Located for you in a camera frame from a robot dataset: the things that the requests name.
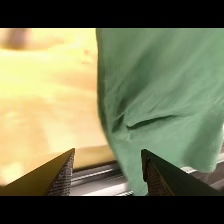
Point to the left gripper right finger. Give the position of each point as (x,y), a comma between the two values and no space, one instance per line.
(166,180)

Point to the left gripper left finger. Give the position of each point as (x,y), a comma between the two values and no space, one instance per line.
(56,177)

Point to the green garment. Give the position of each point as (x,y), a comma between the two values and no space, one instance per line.
(160,93)

